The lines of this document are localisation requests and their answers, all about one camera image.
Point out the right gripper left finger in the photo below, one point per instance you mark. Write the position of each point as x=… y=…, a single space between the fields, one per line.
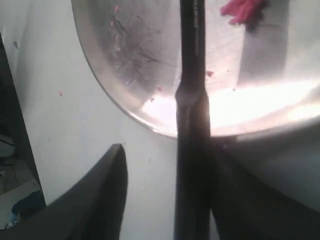
x=92 y=209

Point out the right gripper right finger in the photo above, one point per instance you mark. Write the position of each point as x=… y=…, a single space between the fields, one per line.
x=245 y=208

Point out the black knife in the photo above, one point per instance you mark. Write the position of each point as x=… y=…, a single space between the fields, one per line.
x=192 y=198

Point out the pink clay lump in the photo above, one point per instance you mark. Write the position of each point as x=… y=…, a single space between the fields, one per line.
x=243 y=12

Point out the round steel plate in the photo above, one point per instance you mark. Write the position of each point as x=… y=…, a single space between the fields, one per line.
x=258 y=79

